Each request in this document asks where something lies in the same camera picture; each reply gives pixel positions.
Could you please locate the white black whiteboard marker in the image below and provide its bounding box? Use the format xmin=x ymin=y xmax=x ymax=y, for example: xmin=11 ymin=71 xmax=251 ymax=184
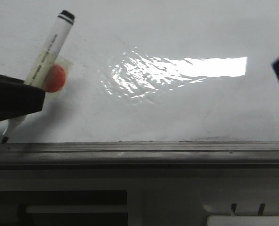
xmin=1 ymin=9 xmax=76 ymax=144

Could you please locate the red round magnet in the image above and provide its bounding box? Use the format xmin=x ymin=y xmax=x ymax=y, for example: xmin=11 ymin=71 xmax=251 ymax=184
xmin=44 ymin=65 xmax=66 ymax=93

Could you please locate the white whiteboard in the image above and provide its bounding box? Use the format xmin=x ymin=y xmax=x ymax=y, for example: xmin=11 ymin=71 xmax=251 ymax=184
xmin=0 ymin=0 xmax=279 ymax=143

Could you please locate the grey aluminium whiteboard tray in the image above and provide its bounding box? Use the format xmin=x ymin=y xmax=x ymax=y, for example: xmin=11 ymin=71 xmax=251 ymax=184
xmin=0 ymin=141 xmax=279 ymax=169

